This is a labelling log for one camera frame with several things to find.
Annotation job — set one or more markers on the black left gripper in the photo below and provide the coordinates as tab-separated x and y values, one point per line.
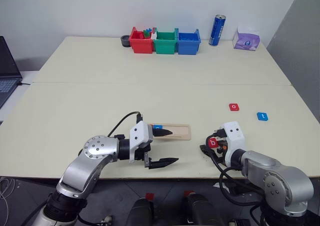
142	151

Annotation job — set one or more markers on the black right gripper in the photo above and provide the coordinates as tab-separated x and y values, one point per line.
221	146

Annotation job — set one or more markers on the red letter b block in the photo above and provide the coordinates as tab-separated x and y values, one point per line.
213	142

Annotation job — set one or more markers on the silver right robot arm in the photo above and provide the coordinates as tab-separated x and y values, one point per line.
277	178

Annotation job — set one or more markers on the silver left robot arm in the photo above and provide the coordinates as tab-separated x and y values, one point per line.
82	168

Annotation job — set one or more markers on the blue letter o block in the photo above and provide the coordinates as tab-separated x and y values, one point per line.
157	127

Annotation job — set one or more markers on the wooden letter tray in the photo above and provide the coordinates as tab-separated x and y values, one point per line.
180	132

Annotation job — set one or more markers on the red letter o block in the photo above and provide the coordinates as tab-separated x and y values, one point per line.
234	107

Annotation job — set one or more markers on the blue letter t block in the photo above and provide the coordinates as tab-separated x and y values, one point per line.
262	116

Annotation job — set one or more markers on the red square patch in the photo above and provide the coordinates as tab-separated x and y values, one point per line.
188	193
149	196

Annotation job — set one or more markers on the dark rounded shape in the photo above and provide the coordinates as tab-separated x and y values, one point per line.
202	209
140	212

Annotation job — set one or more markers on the blue plastic bin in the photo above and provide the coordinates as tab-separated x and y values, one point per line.
188	47

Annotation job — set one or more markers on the green plastic bin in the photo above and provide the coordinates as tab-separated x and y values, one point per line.
165	46

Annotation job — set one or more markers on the red plastic bin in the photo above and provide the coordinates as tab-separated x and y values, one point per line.
141	44

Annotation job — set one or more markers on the purple tissue box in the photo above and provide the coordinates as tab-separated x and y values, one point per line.
246	42

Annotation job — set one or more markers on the black round holder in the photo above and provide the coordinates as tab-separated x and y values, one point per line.
124	41

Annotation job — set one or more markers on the blue drink can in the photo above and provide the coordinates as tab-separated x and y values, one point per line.
217	31

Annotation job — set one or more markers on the white plastic piece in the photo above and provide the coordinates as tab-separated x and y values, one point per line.
153	34

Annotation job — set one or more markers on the small green building block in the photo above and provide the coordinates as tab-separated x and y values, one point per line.
145	34

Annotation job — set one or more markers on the small blue building block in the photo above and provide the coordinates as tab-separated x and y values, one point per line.
149	30

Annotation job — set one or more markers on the dark laptop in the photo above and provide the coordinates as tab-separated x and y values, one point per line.
7	73

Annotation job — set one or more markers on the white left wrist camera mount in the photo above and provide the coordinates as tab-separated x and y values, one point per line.
140	133

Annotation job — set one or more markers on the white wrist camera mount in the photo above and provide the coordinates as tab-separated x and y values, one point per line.
236	136
140	133

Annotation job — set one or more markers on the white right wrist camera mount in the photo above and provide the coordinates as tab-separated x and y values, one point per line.
236	136

